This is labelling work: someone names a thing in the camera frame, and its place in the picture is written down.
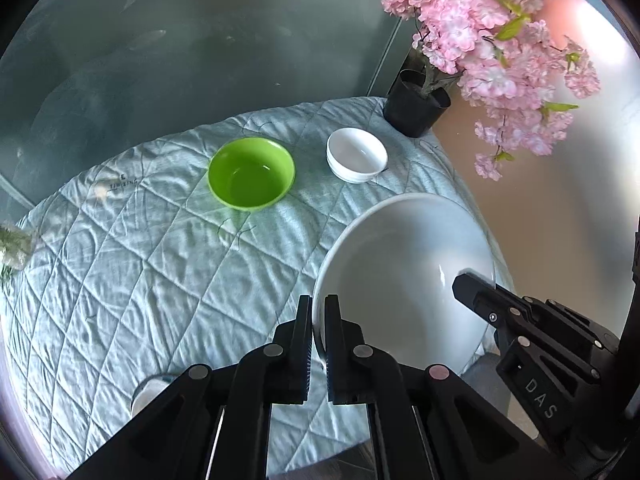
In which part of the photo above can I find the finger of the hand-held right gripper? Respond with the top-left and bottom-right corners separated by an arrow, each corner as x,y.
452,270 -> 623,386

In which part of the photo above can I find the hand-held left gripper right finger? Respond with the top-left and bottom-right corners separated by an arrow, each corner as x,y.
324,294 -> 566,480

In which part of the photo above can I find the clear glass vase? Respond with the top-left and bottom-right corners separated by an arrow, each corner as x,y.
0,224 -> 38,281

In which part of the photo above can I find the small white bowl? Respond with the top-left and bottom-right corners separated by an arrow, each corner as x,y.
326,128 -> 389,184

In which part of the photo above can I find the green bowl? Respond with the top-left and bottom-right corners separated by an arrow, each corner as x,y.
208,137 -> 296,211

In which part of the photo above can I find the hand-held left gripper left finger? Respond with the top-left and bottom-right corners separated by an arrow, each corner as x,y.
65,294 -> 315,480

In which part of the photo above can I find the white dish with handles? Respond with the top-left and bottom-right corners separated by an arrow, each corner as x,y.
131,374 -> 177,417

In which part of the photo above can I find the black plant pot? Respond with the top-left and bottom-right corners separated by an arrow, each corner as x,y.
383,67 -> 452,138

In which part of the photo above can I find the pink cherry blossom plant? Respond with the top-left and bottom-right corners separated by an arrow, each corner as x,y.
375,0 -> 602,182

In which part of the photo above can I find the light blue quilted blanket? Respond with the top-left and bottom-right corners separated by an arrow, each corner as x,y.
0,96 -> 516,476

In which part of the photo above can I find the large white bowl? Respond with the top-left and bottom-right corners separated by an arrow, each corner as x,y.
311,192 -> 497,378

